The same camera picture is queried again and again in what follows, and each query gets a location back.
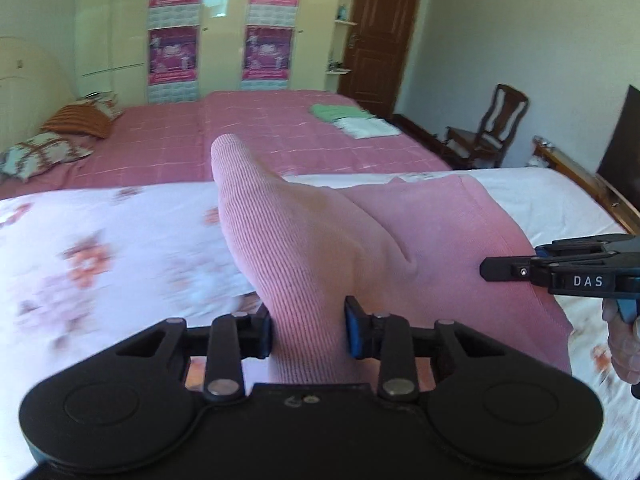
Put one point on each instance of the cream wardrobe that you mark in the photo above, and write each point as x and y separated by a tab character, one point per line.
112	51

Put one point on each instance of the black television screen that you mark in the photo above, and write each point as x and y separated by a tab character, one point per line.
620	165

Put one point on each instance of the green folded cloth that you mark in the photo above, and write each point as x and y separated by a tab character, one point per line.
333	113

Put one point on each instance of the cream round headboard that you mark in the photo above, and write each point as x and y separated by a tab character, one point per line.
33	88

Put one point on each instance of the white folded cloth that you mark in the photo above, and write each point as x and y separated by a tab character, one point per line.
366	128

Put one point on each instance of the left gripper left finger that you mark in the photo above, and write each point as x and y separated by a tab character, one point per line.
232	339

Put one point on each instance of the patterned brown white pillow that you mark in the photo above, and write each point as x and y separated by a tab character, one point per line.
39	154

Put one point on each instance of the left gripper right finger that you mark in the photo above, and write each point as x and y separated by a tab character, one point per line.
385	338

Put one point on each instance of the corner wall shelves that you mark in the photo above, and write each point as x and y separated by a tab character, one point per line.
344	23

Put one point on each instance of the brown wooden door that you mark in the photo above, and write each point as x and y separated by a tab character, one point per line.
376	53

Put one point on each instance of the dark wooden chair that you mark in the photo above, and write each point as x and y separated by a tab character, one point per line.
497	130

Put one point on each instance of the pink knit sweater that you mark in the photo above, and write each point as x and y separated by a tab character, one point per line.
407	248

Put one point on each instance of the person's right hand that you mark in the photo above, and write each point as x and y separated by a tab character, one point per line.
624	343

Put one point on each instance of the white floral quilt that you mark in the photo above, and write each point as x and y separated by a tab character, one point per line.
84	269

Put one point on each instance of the orange striped pillow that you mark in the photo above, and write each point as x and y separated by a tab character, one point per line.
80	119

